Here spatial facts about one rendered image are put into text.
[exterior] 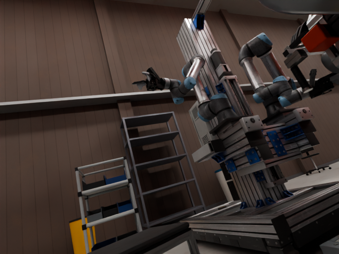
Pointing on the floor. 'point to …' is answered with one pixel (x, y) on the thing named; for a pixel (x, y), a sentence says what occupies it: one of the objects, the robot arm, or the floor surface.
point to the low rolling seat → (153, 241)
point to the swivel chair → (312, 159)
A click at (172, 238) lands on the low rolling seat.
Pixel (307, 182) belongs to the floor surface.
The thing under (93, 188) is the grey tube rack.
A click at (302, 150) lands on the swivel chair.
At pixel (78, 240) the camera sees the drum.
